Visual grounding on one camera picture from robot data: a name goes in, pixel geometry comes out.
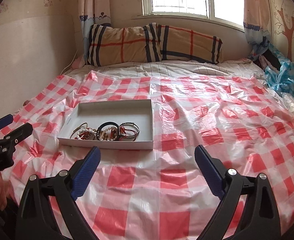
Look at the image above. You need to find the patterned window curtain left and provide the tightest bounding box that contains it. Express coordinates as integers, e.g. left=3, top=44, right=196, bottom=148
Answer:
left=78, top=0, right=111, bottom=56

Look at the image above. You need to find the patterned window curtain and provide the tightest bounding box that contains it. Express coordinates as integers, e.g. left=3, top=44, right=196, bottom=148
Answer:
left=78, top=0, right=111, bottom=56
left=243, top=0, right=271, bottom=61

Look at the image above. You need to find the engraved silver bangle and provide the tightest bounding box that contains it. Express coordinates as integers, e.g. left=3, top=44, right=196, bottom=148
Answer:
left=119, top=122, right=140, bottom=141

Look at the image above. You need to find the white framed window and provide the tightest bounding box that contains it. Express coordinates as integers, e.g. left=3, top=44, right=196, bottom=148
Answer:
left=137, top=0, right=246, bottom=32

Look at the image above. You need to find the white grid bed sheet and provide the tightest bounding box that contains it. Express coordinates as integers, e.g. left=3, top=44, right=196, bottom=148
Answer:
left=65, top=59, right=265, bottom=81

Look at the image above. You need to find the blue plastic bag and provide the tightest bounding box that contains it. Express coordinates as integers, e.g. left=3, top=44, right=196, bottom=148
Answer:
left=264, top=43, right=294, bottom=97

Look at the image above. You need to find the tan plaid pillow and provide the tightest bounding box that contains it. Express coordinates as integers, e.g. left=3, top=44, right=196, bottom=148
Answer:
left=84, top=23, right=223, bottom=67

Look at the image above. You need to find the white charging cable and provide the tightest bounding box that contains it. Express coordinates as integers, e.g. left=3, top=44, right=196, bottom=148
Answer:
left=60, top=49, right=79, bottom=75

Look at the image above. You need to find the white shallow cardboard tray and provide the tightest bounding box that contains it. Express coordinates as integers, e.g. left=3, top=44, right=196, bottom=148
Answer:
left=57, top=99, right=154, bottom=150

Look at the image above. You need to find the patterned window curtain right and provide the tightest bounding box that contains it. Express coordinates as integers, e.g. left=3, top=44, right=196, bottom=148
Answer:
left=243, top=0, right=271, bottom=61

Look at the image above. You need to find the black braided leather bracelet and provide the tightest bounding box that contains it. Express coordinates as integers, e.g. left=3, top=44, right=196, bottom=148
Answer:
left=96, top=121, right=121, bottom=142

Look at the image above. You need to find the red white checkered plastic sheet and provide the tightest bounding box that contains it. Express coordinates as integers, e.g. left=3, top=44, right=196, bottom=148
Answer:
left=0, top=71, right=294, bottom=239

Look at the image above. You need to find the white oval bead bracelet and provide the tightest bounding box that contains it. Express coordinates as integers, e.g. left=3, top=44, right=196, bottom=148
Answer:
left=73, top=127, right=93, bottom=141

